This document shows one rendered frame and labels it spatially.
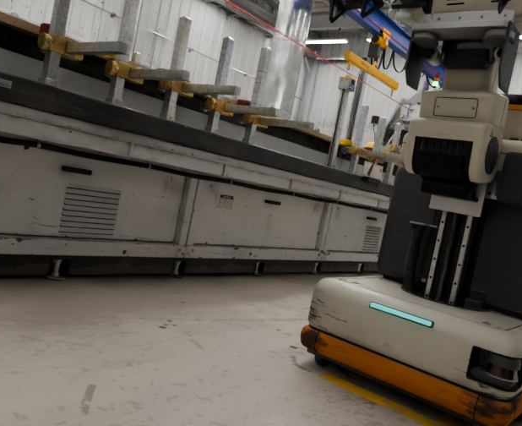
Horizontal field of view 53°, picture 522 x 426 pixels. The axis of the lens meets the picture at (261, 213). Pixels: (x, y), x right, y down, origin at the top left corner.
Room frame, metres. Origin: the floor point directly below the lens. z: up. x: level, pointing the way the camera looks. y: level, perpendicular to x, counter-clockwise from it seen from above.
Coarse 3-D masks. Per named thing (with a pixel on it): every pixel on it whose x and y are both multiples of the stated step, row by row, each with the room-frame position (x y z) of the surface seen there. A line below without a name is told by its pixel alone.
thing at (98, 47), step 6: (72, 42) 1.66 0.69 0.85; (78, 42) 1.64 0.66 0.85; (84, 42) 1.62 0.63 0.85; (90, 42) 1.60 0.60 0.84; (96, 42) 1.58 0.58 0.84; (102, 42) 1.56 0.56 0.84; (108, 42) 1.54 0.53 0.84; (114, 42) 1.52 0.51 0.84; (120, 42) 1.51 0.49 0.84; (66, 48) 1.68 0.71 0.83; (72, 48) 1.66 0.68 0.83; (78, 48) 1.64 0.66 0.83; (84, 48) 1.61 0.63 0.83; (90, 48) 1.59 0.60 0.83; (96, 48) 1.57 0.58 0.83; (102, 48) 1.55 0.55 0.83; (108, 48) 1.54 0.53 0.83; (114, 48) 1.52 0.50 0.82; (120, 48) 1.51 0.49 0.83; (126, 48) 1.53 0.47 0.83; (72, 54) 1.70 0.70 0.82; (78, 54) 1.68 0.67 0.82; (84, 54) 1.66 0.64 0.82; (90, 54) 1.64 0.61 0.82; (96, 54) 1.62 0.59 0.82; (102, 54) 1.60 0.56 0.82; (108, 54) 1.58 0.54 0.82; (114, 54) 1.56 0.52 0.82; (120, 54) 1.54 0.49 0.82
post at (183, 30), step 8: (184, 16) 2.06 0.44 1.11; (184, 24) 2.05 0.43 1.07; (184, 32) 2.05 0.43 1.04; (176, 40) 2.06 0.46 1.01; (184, 40) 2.06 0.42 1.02; (176, 48) 2.06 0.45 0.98; (184, 48) 2.06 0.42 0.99; (176, 56) 2.05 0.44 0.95; (184, 56) 2.07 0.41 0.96; (176, 64) 2.05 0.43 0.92; (168, 96) 2.05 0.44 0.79; (176, 96) 2.07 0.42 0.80; (168, 104) 2.05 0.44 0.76; (176, 104) 2.07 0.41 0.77; (168, 112) 2.05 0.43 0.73
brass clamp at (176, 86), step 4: (164, 80) 2.04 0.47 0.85; (168, 80) 2.02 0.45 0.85; (172, 80) 2.04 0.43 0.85; (160, 84) 2.05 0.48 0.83; (164, 84) 2.04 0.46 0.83; (168, 84) 2.02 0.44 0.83; (172, 84) 2.03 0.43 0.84; (176, 84) 2.05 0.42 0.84; (180, 84) 2.06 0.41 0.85; (164, 88) 2.03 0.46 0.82; (168, 88) 2.04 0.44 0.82; (172, 88) 2.04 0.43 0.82; (176, 88) 2.05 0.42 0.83; (180, 88) 2.07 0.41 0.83; (180, 92) 2.07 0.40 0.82; (184, 92) 2.09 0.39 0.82; (188, 96) 2.13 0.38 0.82; (192, 96) 2.12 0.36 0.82
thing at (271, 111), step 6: (204, 102) 2.34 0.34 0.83; (204, 108) 2.34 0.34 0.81; (228, 108) 2.25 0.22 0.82; (234, 108) 2.23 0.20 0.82; (240, 108) 2.21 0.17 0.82; (246, 108) 2.19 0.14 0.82; (252, 108) 2.17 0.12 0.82; (258, 108) 2.15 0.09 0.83; (264, 108) 2.13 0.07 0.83; (270, 108) 2.11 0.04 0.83; (276, 108) 2.09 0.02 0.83; (252, 114) 2.20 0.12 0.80; (258, 114) 2.16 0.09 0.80; (264, 114) 2.13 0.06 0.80; (270, 114) 2.11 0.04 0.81; (276, 114) 2.10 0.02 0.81
